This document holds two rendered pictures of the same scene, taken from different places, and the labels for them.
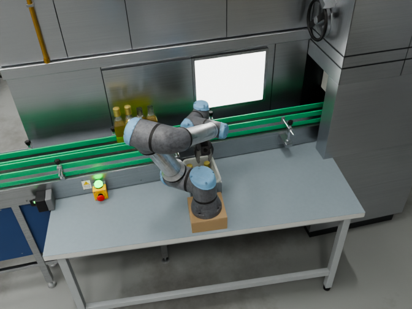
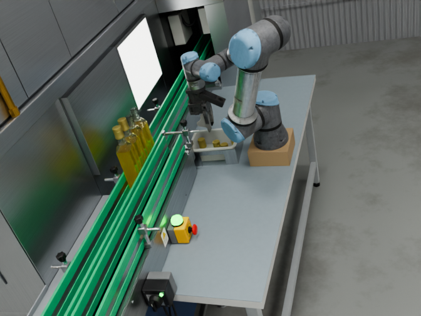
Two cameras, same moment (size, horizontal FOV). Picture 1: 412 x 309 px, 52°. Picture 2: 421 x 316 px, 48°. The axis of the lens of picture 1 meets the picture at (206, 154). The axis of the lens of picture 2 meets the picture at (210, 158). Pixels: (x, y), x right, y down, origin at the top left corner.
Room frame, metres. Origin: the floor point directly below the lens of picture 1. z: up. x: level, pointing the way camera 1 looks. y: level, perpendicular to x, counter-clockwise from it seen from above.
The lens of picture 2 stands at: (0.74, 1.62, 1.91)
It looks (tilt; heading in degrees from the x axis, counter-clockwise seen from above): 32 degrees down; 302
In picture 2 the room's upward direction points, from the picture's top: 15 degrees counter-clockwise
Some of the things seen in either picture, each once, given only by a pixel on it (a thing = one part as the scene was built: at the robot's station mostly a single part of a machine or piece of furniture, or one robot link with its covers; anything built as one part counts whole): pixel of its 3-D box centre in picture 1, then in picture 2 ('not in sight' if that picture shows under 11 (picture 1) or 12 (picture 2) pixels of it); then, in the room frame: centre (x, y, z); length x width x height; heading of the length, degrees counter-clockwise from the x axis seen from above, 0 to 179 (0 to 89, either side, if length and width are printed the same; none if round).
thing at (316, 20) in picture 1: (319, 19); not in sight; (2.07, -0.61, 1.49); 0.21 x 0.05 x 0.21; 12
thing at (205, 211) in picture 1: (205, 200); (269, 130); (1.42, 0.01, 0.88); 0.15 x 0.15 x 0.10
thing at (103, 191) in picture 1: (100, 191); (180, 230); (1.60, 0.57, 0.79); 0.07 x 0.07 x 0.07; 12
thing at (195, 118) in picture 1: (194, 124); (208, 69); (1.61, 0.05, 1.19); 0.11 x 0.11 x 0.08; 61
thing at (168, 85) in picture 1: (189, 86); (123, 84); (2.04, 0.08, 1.15); 0.90 x 0.03 x 0.34; 102
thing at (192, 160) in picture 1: (201, 175); (215, 146); (1.68, 0.03, 0.80); 0.22 x 0.17 x 0.09; 12
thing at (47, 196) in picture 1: (45, 200); (160, 289); (1.54, 0.84, 0.79); 0.08 x 0.08 x 0.08; 12
